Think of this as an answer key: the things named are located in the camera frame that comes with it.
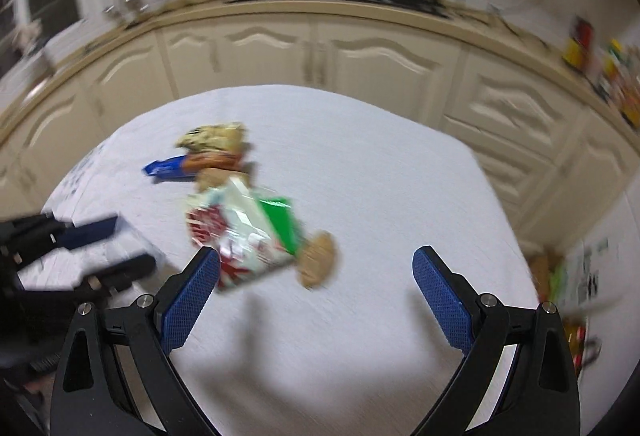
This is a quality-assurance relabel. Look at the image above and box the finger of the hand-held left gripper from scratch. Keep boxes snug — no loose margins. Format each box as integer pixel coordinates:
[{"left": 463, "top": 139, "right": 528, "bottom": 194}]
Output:
[
  {"left": 15, "top": 253, "right": 156, "bottom": 305},
  {"left": 0, "top": 212, "right": 121, "bottom": 268}
]

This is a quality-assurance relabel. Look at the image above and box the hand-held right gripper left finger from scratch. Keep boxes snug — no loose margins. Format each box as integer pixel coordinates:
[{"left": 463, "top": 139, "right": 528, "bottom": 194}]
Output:
[{"left": 50, "top": 247, "right": 221, "bottom": 436}]

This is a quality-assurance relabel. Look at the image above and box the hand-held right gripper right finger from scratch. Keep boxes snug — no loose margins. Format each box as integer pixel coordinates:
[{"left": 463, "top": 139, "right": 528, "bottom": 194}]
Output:
[{"left": 412, "top": 245, "right": 581, "bottom": 436}]

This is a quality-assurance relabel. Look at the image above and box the red white green snack packet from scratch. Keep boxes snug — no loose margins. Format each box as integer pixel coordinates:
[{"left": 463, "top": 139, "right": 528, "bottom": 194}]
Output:
[{"left": 184, "top": 176, "right": 306, "bottom": 292}]

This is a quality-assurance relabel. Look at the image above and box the blue biscuit packet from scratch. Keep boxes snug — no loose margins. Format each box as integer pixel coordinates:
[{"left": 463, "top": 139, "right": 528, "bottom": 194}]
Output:
[{"left": 142, "top": 151, "right": 247, "bottom": 183}]

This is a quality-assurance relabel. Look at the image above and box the round biscuit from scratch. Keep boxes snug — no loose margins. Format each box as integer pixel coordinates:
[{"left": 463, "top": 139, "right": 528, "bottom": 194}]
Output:
[{"left": 298, "top": 229, "right": 337, "bottom": 290}]

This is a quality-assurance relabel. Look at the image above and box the beige snack packet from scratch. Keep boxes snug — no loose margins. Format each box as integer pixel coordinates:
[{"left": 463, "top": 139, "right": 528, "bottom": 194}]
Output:
[{"left": 173, "top": 121, "right": 250, "bottom": 153}]

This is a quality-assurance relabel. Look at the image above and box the floral patterned tablecloth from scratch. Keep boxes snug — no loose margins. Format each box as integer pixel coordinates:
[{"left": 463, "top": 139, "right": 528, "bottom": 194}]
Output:
[{"left": 41, "top": 140, "right": 132, "bottom": 228}]

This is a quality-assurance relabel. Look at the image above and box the brown cardboard box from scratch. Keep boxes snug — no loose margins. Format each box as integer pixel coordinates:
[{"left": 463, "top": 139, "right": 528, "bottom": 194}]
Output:
[{"left": 527, "top": 236, "right": 619, "bottom": 368}]

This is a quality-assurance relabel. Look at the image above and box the round table white cloth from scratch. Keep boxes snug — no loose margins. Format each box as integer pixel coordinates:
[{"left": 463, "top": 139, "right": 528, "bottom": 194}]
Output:
[{"left": 40, "top": 85, "right": 545, "bottom": 436}]

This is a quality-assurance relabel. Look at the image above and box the cream base cabinet run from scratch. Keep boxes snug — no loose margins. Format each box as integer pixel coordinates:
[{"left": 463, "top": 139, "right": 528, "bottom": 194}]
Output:
[{"left": 0, "top": 6, "right": 640, "bottom": 269}]

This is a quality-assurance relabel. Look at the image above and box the beige countertop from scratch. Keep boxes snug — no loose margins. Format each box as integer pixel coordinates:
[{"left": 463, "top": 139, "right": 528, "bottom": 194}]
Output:
[{"left": 0, "top": 0, "right": 640, "bottom": 133}]

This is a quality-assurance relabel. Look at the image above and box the cluster of condiment bottles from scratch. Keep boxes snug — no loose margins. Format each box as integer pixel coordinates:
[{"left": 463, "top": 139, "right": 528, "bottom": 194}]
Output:
[{"left": 595, "top": 38, "right": 640, "bottom": 128}]

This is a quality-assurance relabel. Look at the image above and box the large dark sauce bottle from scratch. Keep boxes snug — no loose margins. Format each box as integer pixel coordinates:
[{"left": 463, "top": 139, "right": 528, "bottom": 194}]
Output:
[{"left": 562, "top": 16, "right": 597, "bottom": 74}]

